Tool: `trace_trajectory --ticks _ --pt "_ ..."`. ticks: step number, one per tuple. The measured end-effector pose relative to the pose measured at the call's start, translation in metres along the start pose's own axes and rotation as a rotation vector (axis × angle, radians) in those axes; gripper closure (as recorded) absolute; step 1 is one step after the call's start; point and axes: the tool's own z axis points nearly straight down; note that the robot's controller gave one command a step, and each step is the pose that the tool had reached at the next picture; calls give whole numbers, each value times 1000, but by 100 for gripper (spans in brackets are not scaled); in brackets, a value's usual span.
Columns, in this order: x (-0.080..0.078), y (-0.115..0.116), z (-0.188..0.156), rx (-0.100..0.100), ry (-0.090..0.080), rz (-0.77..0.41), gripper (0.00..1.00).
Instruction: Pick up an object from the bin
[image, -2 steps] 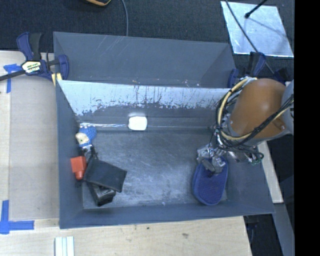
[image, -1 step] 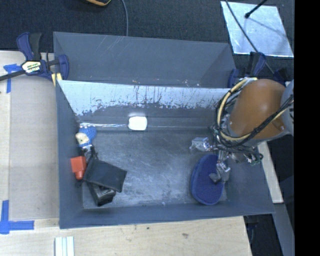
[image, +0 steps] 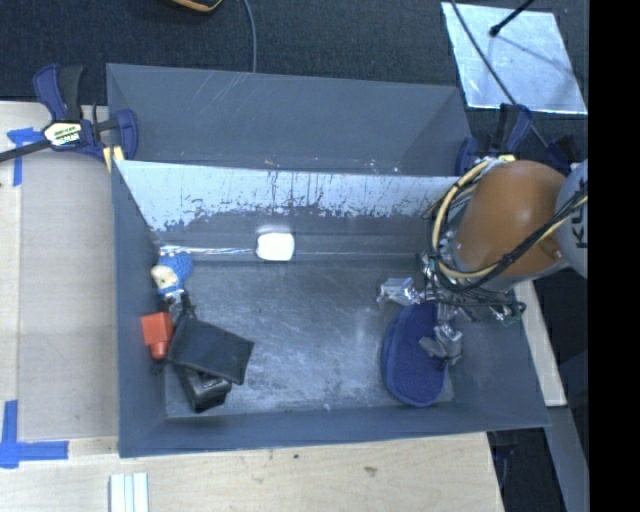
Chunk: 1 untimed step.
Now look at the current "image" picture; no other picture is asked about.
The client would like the grey metal bin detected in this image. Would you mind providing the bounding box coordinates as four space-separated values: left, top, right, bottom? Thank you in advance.
104 62 552 459

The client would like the black box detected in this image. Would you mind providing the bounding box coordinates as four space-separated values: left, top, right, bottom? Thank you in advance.
172 361 234 414

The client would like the white sponge block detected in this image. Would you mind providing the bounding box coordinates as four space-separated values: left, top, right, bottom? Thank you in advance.
255 231 296 263

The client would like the black cloth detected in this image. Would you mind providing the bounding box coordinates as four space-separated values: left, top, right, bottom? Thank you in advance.
166 313 256 386

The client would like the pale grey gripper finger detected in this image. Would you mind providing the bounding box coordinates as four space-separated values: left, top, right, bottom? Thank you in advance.
418 322 464 371
375 276 425 307

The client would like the red plastic block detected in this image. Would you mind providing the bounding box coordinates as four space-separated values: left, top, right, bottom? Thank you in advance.
140 311 176 362

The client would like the blue toy figure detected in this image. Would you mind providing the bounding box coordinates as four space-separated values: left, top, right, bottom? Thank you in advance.
150 250 196 315

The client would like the blue oval cloth pad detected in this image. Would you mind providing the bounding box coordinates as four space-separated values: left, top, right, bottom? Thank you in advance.
380 301 450 408

